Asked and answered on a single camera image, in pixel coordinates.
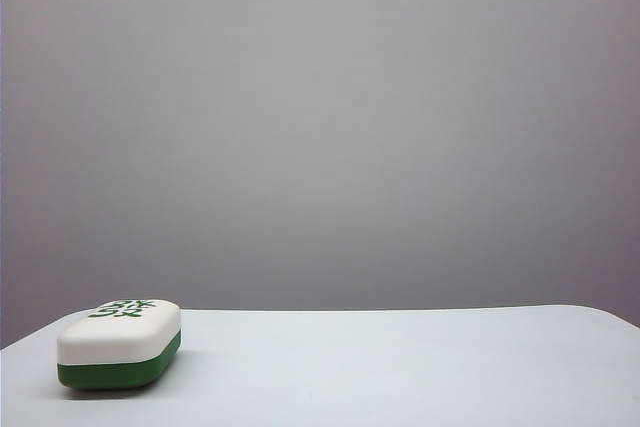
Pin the white green foam mahjong tile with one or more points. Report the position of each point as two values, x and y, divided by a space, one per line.
117 347

